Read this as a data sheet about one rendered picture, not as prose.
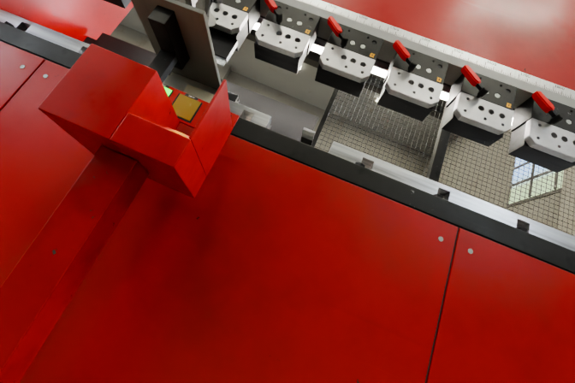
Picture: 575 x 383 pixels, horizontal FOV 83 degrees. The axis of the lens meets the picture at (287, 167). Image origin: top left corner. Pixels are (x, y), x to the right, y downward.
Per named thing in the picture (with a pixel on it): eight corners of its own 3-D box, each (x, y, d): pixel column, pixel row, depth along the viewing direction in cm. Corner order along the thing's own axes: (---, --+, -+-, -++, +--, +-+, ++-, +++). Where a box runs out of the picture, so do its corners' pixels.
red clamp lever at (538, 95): (541, 88, 87) (567, 116, 84) (530, 97, 90) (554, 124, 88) (536, 91, 86) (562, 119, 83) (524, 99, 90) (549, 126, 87)
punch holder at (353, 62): (317, 61, 90) (336, 20, 96) (313, 79, 98) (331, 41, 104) (367, 80, 89) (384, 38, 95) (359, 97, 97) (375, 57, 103)
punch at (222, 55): (192, 51, 93) (207, 28, 97) (192, 56, 95) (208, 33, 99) (222, 63, 93) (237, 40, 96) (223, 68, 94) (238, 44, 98)
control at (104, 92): (36, 108, 42) (115, 14, 49) (92, 154, 57) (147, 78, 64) (174, 167, 41) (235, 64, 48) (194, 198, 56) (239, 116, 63)
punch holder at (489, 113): (455, 113, 87) (466, 67, 93) (439, 128, 95) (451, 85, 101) (510, 133, 86) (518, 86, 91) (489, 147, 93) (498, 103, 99)
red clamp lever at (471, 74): (469, 61, 88) (492, 89, 86) (460, 72, 92) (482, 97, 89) (464, 64, 88) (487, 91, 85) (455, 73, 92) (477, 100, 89)
